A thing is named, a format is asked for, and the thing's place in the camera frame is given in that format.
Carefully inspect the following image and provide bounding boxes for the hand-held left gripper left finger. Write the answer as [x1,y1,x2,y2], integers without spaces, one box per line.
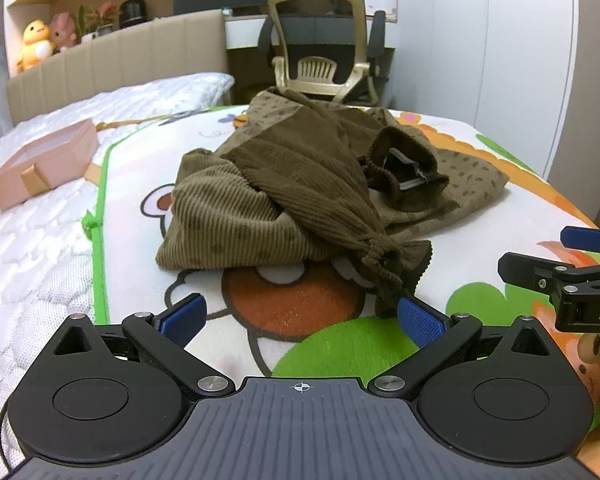
[52,294,237,404]

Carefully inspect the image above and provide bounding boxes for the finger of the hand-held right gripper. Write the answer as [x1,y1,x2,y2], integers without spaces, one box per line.
[561,226,600,254]
[498,252,600,295]

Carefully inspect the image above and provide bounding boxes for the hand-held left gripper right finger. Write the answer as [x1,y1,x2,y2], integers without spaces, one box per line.
[366,296,553,404]

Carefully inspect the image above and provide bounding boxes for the olive dotted corduroy jacket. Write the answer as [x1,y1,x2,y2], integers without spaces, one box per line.
[155,87,511,319]

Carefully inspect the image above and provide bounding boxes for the pink gift box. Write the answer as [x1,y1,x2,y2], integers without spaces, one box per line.
[0,120,100,209]

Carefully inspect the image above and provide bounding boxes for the beige padded headboard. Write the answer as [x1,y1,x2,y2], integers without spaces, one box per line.
[6,10,231,128]

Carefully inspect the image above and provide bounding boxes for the beige mesh office chair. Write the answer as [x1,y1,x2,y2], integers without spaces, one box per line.
[257,0,398,108]

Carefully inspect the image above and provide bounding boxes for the black jar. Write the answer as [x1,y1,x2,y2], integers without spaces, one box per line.
[119,0,148,29]

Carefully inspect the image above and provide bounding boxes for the pink plush toy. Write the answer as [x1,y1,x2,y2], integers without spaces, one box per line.
[49,12,79,53]

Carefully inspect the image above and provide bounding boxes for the yellow plush toy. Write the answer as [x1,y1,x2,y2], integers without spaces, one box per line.
[16,20,57,72]

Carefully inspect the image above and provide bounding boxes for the potted plant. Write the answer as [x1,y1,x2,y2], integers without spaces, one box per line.
[77,2,120,38]

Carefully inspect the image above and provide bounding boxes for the black cable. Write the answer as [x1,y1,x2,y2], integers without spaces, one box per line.
[0,404,17,472]

